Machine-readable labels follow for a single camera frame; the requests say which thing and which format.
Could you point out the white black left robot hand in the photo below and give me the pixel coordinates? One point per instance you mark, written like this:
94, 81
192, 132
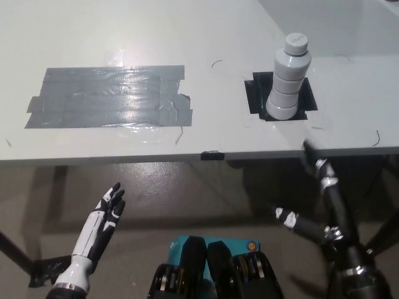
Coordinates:
93, 227

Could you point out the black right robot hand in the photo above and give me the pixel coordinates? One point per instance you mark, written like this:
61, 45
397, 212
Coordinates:
338, 215

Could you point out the white ribbed plastic bottle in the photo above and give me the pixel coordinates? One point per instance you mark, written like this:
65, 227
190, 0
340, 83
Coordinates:
288, 87

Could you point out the black teal robot torso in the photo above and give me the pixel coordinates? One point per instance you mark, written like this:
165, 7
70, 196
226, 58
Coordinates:
215, 274

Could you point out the small black tape strip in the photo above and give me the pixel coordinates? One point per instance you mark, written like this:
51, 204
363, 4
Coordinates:
213, 155

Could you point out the black tape square patch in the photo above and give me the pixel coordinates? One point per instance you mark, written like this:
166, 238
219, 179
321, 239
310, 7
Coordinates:
257, 99

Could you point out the grey duct tape patch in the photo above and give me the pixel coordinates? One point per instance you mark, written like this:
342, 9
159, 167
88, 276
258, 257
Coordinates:
109, 96

